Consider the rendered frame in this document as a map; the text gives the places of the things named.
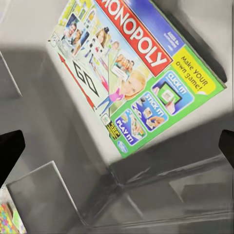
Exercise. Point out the jigsaw puzzle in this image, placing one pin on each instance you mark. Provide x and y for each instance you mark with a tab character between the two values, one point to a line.
6	221

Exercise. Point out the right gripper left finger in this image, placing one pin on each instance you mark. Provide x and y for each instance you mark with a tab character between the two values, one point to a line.
11	146

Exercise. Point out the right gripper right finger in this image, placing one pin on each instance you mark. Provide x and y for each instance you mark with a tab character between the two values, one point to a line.
226	145

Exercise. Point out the board game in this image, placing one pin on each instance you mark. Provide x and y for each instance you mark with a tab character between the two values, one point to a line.
18	222
136	71

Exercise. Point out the toy box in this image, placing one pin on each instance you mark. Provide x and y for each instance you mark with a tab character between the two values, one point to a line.
71	178

